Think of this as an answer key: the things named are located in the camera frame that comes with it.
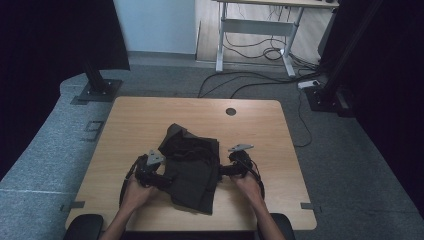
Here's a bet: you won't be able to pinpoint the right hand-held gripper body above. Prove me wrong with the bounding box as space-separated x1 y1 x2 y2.
227 143 258 178

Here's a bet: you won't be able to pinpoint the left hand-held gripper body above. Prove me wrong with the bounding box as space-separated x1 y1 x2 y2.
134 149 167 188

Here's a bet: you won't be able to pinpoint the black pleated skirt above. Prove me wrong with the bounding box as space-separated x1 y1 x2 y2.
157 122 222 216

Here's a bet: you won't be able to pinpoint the person's left hand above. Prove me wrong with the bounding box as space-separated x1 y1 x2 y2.
119 174 158 213

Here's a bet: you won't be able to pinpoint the person's right hand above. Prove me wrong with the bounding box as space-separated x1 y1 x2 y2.
229 172 265 210

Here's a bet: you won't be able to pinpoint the grey floor socket plate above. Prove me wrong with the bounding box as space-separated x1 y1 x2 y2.
80 120 105 143

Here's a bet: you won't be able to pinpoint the white power strip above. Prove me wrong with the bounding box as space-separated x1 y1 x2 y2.
297 79 321 90

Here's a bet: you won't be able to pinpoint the dark curtain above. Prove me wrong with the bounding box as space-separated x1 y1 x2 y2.
318 0 424 214
0 0 131 181

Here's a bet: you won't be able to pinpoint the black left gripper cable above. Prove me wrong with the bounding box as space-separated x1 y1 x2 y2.
118 153 148 208

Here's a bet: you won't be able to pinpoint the thin black floor cable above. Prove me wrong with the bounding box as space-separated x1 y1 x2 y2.
294 89 314 148

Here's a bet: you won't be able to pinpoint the thick black floor cables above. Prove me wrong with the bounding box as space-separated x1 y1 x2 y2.
197 69 322 99

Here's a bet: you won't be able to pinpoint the black stand with base plate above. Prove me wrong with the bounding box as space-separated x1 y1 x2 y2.
69 59 124 106
304 0 385 118

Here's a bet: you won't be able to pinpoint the black cable bundle under desk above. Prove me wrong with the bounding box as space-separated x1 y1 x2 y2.
223 32 288 62

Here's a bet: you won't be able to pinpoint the white metal frame desk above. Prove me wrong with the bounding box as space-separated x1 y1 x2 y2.
213 0 340 78

